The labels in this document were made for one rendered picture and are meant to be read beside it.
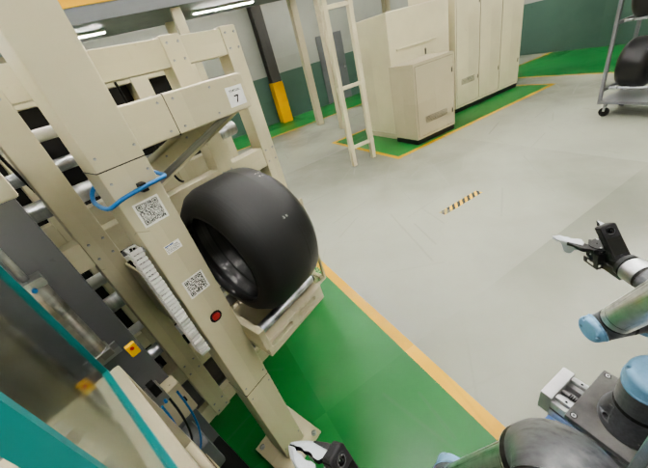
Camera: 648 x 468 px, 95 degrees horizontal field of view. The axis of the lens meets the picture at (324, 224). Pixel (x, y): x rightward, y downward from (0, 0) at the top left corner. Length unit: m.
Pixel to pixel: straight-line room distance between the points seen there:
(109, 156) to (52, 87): 0.17
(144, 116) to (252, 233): 0.57
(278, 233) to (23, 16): 0.77
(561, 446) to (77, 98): 1.07
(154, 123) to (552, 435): 1.29
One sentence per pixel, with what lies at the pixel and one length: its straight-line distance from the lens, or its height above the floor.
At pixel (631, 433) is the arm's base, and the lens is 1.23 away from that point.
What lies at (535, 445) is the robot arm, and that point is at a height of 1.35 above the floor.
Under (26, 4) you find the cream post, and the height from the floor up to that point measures 2.01.
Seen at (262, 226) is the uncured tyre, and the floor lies 1.34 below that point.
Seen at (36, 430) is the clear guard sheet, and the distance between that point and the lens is 0.28.
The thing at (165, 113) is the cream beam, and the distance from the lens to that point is 1.30.
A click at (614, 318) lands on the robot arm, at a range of 1.09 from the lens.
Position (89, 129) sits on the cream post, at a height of 1.76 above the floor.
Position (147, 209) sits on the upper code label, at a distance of 0.99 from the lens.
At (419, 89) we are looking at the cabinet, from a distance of 5.33.
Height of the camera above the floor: 1.79
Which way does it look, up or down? 30 degrees down
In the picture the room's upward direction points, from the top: 16 degrees counter-clockwise
